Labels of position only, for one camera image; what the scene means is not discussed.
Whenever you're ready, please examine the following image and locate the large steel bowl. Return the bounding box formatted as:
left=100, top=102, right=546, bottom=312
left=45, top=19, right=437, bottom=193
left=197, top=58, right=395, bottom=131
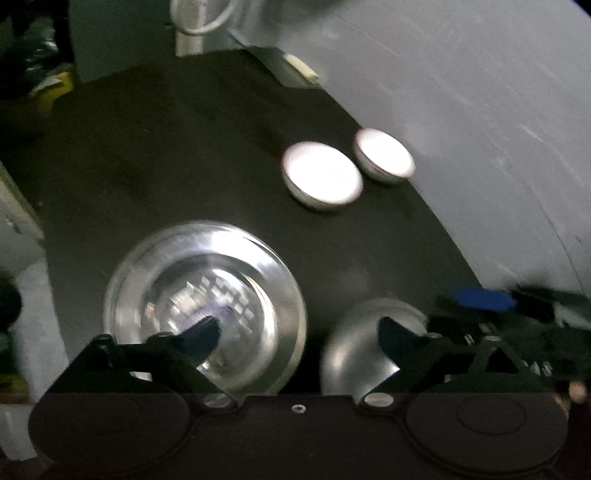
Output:
left=103, top=221, right=308, bottom=396

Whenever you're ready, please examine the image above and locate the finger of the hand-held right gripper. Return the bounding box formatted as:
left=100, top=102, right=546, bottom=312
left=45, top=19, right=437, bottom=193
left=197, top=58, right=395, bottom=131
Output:
left=438, top=285, right=557, bottom=320

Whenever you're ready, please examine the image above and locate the white hose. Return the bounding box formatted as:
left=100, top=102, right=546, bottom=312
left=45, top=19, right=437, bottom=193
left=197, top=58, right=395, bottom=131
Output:
left=170, top=0, right=232, bottom=37

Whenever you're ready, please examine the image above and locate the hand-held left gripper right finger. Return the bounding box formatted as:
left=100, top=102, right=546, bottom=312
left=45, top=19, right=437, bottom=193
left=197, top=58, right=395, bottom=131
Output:
left=360, top=316, right=546, bottom=412

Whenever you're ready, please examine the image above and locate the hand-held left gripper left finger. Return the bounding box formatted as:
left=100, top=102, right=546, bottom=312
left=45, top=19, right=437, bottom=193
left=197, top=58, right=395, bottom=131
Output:
left=44, top=316, right=237, bottom=412

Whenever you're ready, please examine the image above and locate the cream rolled paper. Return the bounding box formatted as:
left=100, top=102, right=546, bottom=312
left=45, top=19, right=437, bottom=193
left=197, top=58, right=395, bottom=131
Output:
left=283, top=52, right=320, bottom=80

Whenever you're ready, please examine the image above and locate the white ceramic bowl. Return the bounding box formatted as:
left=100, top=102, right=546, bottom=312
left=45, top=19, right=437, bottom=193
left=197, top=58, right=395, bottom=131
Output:
left=281, top=141, right=364, bottom=212
left=353, top=127, right=416, bottom=186

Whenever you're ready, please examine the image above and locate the yellow box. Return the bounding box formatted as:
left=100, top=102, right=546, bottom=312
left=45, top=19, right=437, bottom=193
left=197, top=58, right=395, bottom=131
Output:
left=27, top=68, right=75, bottom=101

